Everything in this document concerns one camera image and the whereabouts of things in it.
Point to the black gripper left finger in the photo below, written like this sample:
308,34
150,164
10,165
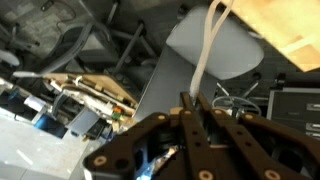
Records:
186,143

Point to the dark labelled drawer cabinet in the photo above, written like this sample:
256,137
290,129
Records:
286,110

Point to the grey swivel office chair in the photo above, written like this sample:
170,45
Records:
75,46

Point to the large grey office chair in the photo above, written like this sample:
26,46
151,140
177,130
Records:
226,50

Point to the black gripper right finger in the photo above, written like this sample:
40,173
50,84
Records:
260,146

